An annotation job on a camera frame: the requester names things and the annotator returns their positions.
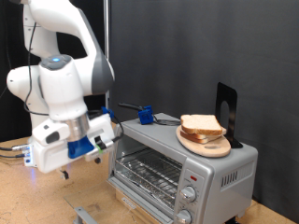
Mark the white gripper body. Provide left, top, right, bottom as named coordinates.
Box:
left=32, top=121, right=92, bottom=175

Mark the glass oven door with handle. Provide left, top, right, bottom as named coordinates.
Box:
left=64, top=176, right=166, bottom=224

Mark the metal spatula with blue block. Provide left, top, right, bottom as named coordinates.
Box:
left=118, top=102, right=183, bottom=126

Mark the silver oven knob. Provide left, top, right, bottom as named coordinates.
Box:
left=174, top=208, right=192, bottom=224
left=179, top=185, right=198, bottom=203

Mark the silver toaster oven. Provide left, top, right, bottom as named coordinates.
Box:
left=107, top=112, right=259, bottom=224

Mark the black fabric backdrop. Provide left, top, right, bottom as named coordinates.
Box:
left=0, top=0, right=108, bottom=143

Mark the round wooden board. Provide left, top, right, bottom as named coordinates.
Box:
left=176, top=124, right=232, bottom=158

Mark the black metal bookend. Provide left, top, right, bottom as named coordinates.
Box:
left=215, top=82, right=244, bottom=149

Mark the grey fabric backdrop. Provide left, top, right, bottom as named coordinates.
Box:
left=110, top=0, right=299, bottom=223

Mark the white wrist camera blue mount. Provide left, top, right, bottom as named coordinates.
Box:
left=67, top=105, right=116, bottom=162

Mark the robot base cable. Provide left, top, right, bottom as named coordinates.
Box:
left=0, top=152, right=26, bottom=159
left=0, top=143, right=31, bottom=152

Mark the wire oven rack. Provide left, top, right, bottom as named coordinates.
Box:
left=115, top=147, right=183, bottom=208

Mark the black camera cable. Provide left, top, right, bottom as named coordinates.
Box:
left=23, top=21, right=125, bottom=143

